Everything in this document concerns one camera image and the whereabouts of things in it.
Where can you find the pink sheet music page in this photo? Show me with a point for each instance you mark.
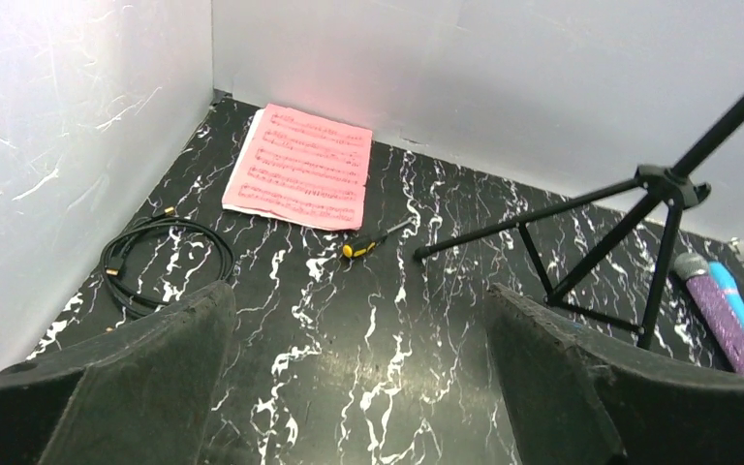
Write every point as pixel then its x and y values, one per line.
pixel 306 170

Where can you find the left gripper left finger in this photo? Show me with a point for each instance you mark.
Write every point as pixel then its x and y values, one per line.
pixel 139 394

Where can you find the yellow black screwdriver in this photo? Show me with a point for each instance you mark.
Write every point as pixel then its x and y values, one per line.
pixel 363 245

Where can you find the purple glitter microphone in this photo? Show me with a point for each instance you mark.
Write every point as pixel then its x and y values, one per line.
pixel 694 272

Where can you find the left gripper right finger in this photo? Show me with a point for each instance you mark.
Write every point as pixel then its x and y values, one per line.
pixel 577 396

